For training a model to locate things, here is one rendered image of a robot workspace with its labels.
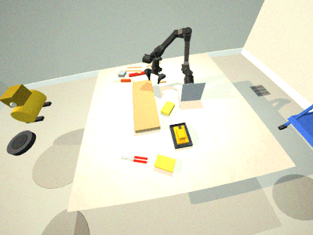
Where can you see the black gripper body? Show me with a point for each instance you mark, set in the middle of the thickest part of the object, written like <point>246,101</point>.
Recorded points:
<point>154,70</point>

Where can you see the tan wooden board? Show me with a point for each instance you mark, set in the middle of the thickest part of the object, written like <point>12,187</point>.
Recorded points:
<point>145,108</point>

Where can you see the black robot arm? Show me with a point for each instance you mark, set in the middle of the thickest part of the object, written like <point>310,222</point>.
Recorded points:
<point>155,56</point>

